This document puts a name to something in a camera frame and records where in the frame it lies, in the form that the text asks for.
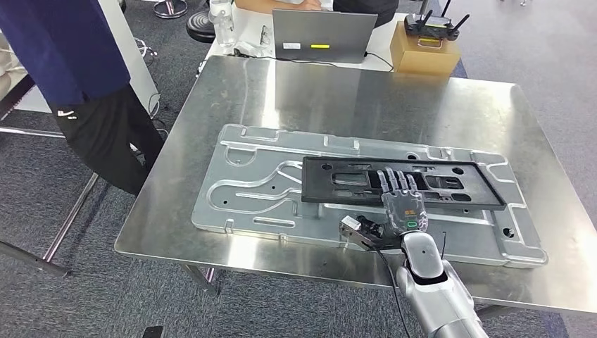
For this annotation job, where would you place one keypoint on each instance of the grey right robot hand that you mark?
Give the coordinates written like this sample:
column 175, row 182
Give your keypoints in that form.
column 406, row 210

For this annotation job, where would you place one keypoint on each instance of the black plastic plate frame part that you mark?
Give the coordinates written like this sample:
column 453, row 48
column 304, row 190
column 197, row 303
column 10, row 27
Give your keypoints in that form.
column 317, row 186

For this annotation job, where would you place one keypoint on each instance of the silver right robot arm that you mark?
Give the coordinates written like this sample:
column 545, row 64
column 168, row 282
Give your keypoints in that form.
column 438, row 298

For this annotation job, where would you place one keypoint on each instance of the stainless steel workbench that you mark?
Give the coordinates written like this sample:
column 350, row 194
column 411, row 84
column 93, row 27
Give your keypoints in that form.
column 373, row 107

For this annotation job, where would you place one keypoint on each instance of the stamped metal panel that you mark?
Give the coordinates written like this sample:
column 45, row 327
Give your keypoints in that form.
column 261, row 205

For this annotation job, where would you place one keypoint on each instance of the brown cardboard box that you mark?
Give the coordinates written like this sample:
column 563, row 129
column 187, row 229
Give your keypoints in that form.
column 420, row 58

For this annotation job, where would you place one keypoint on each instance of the black remote controller with antennas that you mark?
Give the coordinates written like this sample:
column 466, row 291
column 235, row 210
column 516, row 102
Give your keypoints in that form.
column 431, row 23

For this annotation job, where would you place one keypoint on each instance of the grey laptop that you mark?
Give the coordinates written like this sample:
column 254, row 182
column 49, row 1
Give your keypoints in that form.
column 326, row 32

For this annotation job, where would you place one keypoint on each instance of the seated person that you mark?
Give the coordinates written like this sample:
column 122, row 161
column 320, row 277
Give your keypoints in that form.
column 364, row 9

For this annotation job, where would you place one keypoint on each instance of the eyeglasses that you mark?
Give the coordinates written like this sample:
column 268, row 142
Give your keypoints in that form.
column 266, row 35

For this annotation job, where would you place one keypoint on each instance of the clear water bottle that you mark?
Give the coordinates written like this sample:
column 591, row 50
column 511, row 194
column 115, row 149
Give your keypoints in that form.
column 223, row 25

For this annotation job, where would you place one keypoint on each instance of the black round stool base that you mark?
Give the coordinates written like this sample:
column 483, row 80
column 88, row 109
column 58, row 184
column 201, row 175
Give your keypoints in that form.
column 200, row 28

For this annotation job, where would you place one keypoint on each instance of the black robot body piece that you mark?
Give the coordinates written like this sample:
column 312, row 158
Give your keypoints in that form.
column 153, row 332

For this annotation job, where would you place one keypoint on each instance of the chrome round floor base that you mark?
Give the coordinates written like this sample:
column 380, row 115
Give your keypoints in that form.
column 170, row 9

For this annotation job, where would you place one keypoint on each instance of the white cloth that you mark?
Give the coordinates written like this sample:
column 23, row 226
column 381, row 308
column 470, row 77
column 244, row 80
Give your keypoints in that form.
column 9, row 70

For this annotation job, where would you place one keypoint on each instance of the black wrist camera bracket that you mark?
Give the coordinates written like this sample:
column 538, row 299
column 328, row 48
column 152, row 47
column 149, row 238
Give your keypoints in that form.
column 368, row 242

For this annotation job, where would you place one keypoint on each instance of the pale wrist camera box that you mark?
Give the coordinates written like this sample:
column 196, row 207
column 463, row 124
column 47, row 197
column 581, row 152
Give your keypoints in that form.
column 350, row 224

